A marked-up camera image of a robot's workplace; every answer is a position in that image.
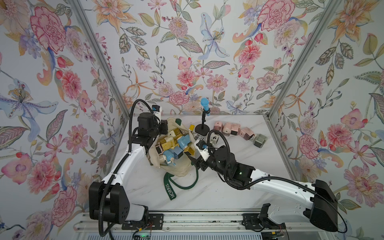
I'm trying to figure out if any blue pencil sharpener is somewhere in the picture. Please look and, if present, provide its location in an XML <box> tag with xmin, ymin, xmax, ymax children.
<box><xmin>177</xmin><ymin>135</ymin><xmax>191</xmax><ymax>150</ymax></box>
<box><xmin>163</xmin><ymin>147</ymin><xmax>184</xmax><ymax>165</ymax></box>

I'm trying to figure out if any yellow pencil sharpener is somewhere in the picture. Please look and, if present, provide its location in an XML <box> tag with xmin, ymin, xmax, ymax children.
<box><xmin>168</xmin><ymin>128</ymin><xmax>183</xmax><ymax>140</ymax></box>
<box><xmin>159</xmin><ymin>137</ymin><xmax>177</xmax><ymax>151</ymax></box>

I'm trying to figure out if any cream panda pencil sharpener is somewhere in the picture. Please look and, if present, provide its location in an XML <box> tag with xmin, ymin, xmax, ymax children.
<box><xmin>210</xmin><ymin>133</ymin><xmax>221</xmax><ymax>145</ymax></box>

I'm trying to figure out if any black microphone stand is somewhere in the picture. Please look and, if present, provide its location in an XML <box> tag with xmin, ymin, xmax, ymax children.
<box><xmin>195</xmin><ymin>110</ymin><xmax>210</xmax><ymax>136</ymax></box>

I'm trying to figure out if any pink pencil sharpener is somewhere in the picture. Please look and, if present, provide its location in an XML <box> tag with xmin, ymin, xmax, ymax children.
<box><xmin>213</xmin><ymin>121</ymin><xmax>224</xmax><ymax>132</ymax></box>
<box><xmin>222</xmin><ymin>122</ymin><xmax>233</xmax><ymax>136</ymax></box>
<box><xmin>231</xmin><ymin>123</ymin><xmax>241</xmax><ymax>136</ymax></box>
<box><xmin>240</xmin><ymin>127</ymin><xmax>255</xmax><ymax>141</ymax></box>

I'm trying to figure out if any aluminium corner post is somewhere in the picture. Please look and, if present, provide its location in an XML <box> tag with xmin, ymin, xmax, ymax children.
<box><xmin>69</xmin><ymin>0</ymin><xmax>130</xmax><ymax>119</ymax></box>
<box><xmin>264</xmin><ymin>0</ymin><xmax>340</xmax><ymax>121</ymax></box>

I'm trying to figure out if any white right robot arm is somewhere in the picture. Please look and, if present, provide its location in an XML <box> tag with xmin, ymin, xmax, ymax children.
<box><xmin>188</xmin><ymin>130</ymin><xmax>348</xmax><ymax>234</ymax></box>

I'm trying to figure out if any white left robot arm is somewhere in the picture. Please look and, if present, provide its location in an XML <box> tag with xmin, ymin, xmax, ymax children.
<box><xmin>89</xmin><ymin>99</ymin><xmax>168</xmax><ymax>238</ymax></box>

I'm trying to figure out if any blue microphone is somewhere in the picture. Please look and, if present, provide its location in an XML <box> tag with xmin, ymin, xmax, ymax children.
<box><xmin>201</xmin><ymin>98</ymin><xmax>211</xmax><ymax>116</ymax></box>

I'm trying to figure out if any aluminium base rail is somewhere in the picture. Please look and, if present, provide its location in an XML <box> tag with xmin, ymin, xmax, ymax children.
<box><xmin>74</xmin><ymin>193</ymin><xmax>331</xmax><ymax>240</ymax></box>

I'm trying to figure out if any dark green pencil sharpener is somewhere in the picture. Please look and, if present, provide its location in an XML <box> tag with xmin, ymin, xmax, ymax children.
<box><xmin>252</xmin><ymin>134</ymin><xmax>268</xmax><ymax>148</ymax></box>

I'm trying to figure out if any aluminium corner post right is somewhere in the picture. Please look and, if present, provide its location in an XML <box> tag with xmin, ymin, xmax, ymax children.
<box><xmin>264</xmin><ymin>0</ymin><xmax>340</xmax><ymax>121</ymax></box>

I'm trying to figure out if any aluminium corner post left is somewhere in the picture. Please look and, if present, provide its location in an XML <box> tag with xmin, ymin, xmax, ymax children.
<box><xmin>69</xmin><ymin>0</ymin><xmax>130</xmax><ymax>119</ymax></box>

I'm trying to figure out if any cream canvas tote bag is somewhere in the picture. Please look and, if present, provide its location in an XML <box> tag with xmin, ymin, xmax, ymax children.
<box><xmin>147</xmin><ymin>118</ymin><xmax>199</xmax><ymax>201</ymax></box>

